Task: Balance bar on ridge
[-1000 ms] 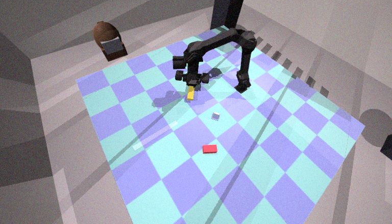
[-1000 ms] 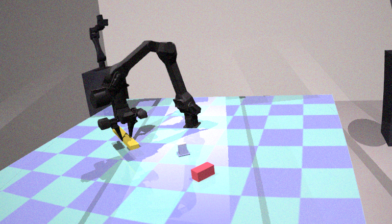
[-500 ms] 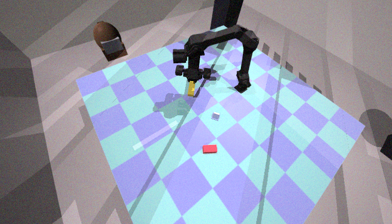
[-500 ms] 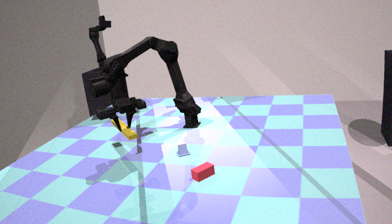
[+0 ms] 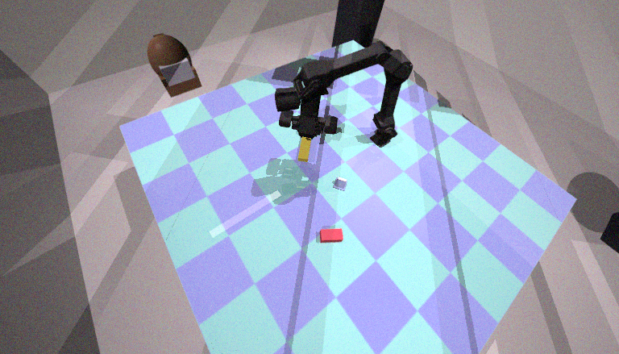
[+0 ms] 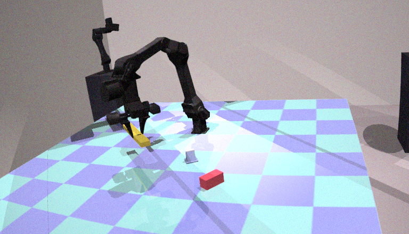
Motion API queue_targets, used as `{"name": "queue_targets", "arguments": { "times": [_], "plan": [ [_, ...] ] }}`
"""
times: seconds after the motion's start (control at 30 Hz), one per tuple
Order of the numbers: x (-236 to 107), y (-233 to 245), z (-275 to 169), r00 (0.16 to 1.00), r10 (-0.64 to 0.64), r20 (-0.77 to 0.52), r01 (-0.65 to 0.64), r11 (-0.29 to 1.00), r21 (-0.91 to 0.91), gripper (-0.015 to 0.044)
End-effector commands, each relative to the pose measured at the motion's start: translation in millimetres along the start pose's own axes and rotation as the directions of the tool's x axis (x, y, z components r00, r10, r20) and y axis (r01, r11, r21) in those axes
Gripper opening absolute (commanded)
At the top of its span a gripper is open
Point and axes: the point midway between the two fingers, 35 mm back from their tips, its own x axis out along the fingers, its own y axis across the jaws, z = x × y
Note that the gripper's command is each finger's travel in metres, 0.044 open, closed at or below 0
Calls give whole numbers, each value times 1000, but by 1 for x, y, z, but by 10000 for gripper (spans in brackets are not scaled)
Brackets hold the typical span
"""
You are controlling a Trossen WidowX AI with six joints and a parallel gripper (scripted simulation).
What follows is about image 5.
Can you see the red rectangular block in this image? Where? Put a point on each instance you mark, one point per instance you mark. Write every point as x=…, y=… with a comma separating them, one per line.
x=331, y=236

